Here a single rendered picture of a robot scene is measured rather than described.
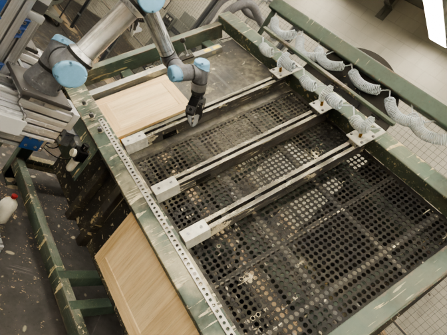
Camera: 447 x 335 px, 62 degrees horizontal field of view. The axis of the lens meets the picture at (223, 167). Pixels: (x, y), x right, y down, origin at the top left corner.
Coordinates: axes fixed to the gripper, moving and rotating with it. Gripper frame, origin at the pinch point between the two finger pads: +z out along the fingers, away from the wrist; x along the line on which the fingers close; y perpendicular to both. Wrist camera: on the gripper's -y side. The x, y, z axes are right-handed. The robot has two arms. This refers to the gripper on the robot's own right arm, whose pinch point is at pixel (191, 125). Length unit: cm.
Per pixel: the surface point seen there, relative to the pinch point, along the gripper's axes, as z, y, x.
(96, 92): 17, 27, 70
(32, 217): 78, -31, 82
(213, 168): 10.7, -15.3, -17.7
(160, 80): 9, 50, 37
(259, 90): -4, 50, -26
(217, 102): 2.1, 32.0, -5.4
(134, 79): 11, 45, 53
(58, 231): 105, -18, 77
